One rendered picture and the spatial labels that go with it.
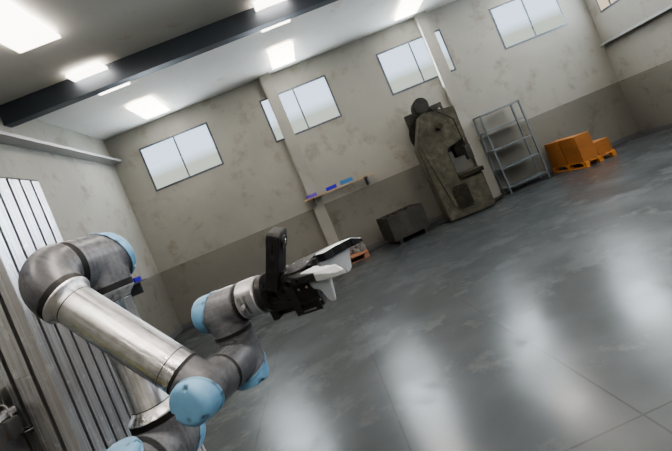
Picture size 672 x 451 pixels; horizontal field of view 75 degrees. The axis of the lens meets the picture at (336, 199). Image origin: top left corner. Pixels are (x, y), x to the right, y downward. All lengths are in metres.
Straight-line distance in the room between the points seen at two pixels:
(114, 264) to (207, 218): 10.97
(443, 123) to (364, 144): 2.22
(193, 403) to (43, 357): 0.48
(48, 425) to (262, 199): 10.73
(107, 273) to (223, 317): 0.28
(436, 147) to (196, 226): 6.44
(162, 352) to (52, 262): 0.28
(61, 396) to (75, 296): 0.33
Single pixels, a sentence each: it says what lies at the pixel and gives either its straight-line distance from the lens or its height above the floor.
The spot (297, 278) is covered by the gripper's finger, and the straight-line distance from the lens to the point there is 0.75.
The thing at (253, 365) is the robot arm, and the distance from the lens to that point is 0.89.
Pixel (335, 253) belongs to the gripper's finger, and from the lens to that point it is 0.83.
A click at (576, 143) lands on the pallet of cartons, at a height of 0.63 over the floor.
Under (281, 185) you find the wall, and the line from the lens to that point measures 11.71.
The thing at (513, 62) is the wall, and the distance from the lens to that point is 13.47.
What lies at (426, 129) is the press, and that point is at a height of 2.32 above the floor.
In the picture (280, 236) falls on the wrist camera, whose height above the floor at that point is 1.65.
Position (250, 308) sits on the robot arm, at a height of 1.55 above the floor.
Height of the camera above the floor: 1.68
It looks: level
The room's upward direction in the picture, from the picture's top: 23 degrees counter-clockwise
